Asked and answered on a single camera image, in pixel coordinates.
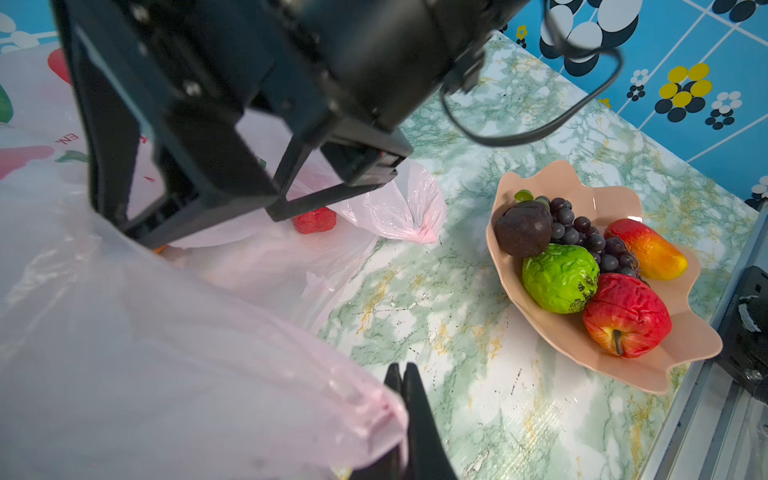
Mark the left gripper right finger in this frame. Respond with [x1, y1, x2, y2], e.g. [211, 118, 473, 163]
[402, 363, 457, 480]

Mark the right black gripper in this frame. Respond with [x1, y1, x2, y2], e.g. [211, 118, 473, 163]
[51, 1, 412, 248]

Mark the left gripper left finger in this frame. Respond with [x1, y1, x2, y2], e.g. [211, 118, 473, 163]
[350, 363, 410, 480]

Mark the red pomegranate fruit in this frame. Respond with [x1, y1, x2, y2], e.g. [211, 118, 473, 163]
[292, 207, 337, 235]

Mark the pink plastic bag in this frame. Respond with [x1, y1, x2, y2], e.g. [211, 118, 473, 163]
[0, 41, 448, 480]

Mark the green apple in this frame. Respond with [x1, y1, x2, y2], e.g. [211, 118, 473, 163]
[522, 244, 600, 314]

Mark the pink red apple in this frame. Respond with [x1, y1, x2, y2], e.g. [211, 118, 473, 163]
[582, 273, 672, 359]

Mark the dark mangosteen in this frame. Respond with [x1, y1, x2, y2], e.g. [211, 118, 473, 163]
[494, 200, 553, 258]

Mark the purple grape bunch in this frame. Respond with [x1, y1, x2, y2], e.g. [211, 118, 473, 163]
[535, 196, 641, 280]

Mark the red yellow peach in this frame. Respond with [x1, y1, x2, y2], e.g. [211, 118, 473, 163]
[605, 218, 689, 281]

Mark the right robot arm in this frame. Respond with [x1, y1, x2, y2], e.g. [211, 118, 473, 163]
[50, 1, 522, 248]

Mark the aluminium front rail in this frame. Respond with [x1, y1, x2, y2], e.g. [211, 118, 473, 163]
[638, 209, 768, 480]

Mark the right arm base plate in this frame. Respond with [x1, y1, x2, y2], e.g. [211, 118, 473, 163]
[716, 266, 767, 404]

